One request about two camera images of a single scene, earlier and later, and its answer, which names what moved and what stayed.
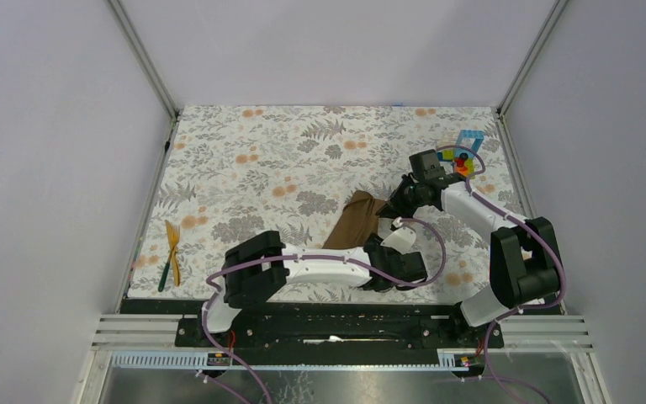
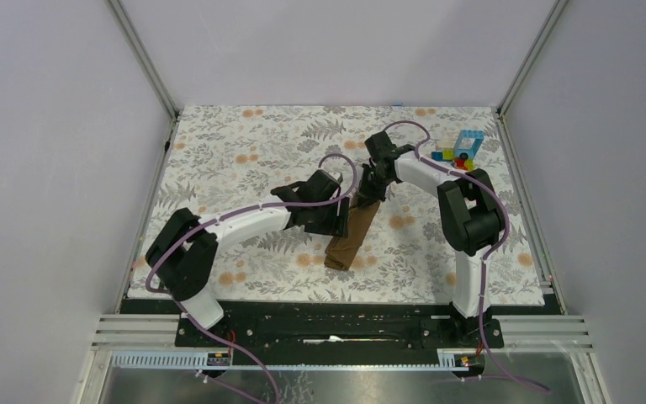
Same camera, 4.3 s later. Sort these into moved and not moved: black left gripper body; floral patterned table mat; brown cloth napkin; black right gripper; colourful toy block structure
Moved: black left gripper body; black right gripper
Not moved: floral patterned table mat; brown cloth napkin; colourful toy block structure
